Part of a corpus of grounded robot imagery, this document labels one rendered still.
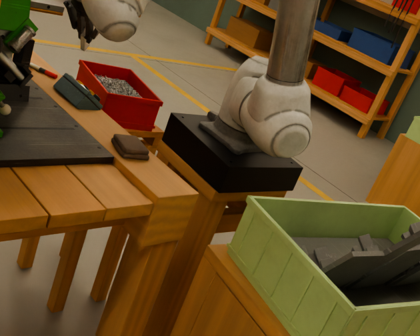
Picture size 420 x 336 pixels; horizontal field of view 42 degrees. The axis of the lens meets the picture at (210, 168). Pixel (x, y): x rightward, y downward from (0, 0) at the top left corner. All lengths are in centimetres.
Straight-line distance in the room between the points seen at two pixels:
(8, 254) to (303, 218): 144
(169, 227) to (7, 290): 108
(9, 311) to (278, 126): 131
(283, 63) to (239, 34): 650
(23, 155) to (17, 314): 103
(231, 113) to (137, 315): 65
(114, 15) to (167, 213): 49
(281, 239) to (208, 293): 28
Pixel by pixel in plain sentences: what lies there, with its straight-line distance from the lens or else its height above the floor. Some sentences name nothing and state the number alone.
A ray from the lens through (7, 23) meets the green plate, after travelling 165.
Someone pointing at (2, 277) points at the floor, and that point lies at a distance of 241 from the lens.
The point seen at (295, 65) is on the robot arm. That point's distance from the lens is 144.
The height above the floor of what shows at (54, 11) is 111.
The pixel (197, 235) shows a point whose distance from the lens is 167.
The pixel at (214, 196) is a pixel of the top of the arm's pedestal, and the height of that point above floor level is 83.
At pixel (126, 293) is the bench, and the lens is 156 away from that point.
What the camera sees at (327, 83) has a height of 35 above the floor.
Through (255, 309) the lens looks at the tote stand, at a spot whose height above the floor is 78.
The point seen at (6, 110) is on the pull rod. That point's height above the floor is 95.
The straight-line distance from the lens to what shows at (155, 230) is 140.
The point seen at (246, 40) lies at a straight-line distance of 783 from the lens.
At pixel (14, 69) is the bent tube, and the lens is 163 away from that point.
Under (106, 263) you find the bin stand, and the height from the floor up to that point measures 20.
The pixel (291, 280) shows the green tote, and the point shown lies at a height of 89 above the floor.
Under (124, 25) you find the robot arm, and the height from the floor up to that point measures 125.
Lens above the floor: 150
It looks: 22 degrees down
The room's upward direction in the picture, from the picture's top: 21 degrees clockwise
